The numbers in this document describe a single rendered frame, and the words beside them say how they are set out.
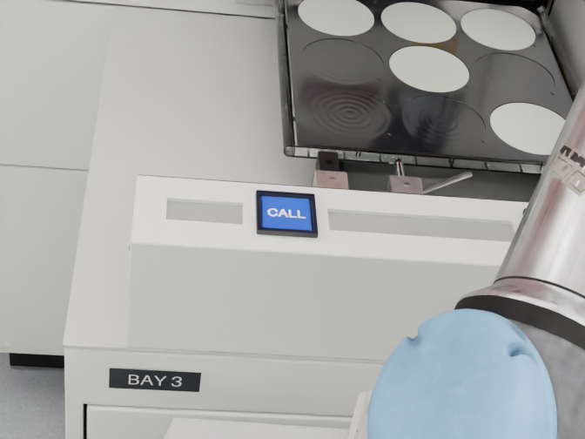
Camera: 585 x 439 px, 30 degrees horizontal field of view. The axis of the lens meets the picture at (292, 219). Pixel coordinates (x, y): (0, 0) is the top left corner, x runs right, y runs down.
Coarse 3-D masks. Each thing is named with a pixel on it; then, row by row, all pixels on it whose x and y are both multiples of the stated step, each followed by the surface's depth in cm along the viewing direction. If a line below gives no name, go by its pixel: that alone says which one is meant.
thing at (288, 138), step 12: (276, 0) 142; (276, 12) 140; (276, 24) 138; (276, 36) 136; (288, 60) 132; (288, 72) 129; (288, 84) 127; (288, 96) 126; (288, 108) 124; (288, 120) 122; (288, 132) 120; (288, 144) 119; (288, 156) 119
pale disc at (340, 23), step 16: (304, 0) 143; (320, 0) 143; (336, 0) 144; (352, 0) 144; (304, 16) 140; (320, 16) 140; (336, 16) 141; (352, 16) 141; (368, 16) 142; (336, 32) 138; (352, 32) 138
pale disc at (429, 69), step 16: (416, 48) 138; (432, 48) 138; (400, 64) 134; (416, 64) 135; (432, 64) 135; (448, 64) 136; (464, 64) 136; (416, 80) 132; (432, 80) 132; (448, 80) 133; (464, 80) 133
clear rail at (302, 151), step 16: (352, 160) 119; (368, 160) 120; (384, 160) 120; (400, 160) 120; (416, 160) 120; (432, 160) 120; (448, 160) 120; (464, 160) 121; (480, 160) 121; (496, 160) 121
